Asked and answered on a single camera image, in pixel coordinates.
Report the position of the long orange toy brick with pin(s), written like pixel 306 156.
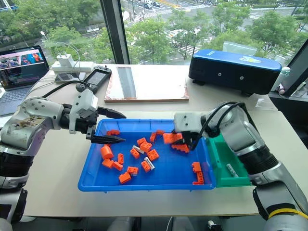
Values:
pixel 180 148

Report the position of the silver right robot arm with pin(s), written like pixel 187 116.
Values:
pixel 250 142

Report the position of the blue black case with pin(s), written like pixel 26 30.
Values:
pixel 233 72

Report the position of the white charger plug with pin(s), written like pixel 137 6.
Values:
pixel 64 60

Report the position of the white wooden board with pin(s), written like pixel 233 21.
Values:
pixel 158 84

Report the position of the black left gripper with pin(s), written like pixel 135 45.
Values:
pixel 87 123

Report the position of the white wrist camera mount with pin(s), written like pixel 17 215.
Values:
pixel 186 121
pixel 84 101

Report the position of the orange toy cylinder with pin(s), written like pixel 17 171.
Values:
pixel 106 152

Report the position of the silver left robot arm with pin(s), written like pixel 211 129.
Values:
pixel 26 125

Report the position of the black handheld controller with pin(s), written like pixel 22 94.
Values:
pixel 96 78

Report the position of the blue plastic bin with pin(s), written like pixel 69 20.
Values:
pixel 166 178

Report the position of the white bottle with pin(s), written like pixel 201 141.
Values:
pixel 282 77

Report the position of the open laptop computer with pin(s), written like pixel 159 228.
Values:
pixel 21 69

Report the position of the smartphone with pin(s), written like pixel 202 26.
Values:
pixel 63 77

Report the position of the clear plastic bag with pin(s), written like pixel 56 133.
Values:
pixel 240 48

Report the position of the large orange toy brick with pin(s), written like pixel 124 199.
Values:
pixel 170 138

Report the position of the green plastic bin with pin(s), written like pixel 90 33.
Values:
pixel 223 154

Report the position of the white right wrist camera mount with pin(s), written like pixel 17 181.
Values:
pixel 186 121

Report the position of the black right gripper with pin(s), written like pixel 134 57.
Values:
pixel 190 135

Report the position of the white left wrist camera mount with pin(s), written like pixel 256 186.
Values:
pixel 84 101

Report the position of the dark window post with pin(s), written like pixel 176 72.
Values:
pixel 115 31

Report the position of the white power strip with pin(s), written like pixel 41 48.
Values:
pixel 79 66

